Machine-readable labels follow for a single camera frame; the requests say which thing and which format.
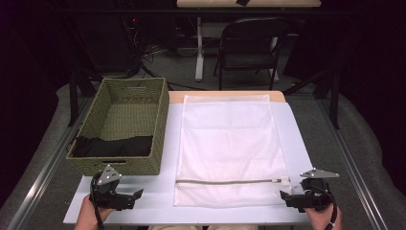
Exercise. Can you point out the black stand leg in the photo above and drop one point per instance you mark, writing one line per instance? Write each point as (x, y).
(73, 96)
(334, 99)

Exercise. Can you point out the black folding chair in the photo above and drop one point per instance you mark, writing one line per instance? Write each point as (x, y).
(252, 38)

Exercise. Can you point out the light desk with white legs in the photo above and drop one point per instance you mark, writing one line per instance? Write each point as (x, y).
(199, 48)

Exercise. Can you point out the green woven basket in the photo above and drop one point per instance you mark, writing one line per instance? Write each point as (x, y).
(127, 118)

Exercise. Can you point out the white mesh laundry bag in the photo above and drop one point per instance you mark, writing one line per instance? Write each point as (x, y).
(228, 143)

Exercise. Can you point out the person's right hand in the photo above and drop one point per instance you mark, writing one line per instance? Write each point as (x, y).
(322, 220)

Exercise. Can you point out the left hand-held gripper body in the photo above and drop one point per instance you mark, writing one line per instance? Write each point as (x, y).
(107, 191)

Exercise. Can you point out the black equipment rack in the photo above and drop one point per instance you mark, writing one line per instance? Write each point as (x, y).
(105, 38)

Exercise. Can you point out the metal floor rail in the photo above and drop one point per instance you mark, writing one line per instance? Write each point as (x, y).
(351, 166)
(48, 172)

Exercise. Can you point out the white table sheet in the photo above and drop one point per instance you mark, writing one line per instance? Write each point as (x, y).
(153, 198)

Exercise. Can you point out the person's left hand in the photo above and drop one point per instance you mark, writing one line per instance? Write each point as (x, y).
(89, 217)

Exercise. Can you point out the dark object on desk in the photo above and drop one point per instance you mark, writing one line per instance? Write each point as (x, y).
(242, 2)

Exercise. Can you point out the black cloth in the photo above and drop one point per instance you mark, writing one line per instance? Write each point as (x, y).
(115, 146)

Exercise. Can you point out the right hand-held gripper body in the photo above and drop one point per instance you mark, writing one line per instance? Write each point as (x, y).
(316, 195)

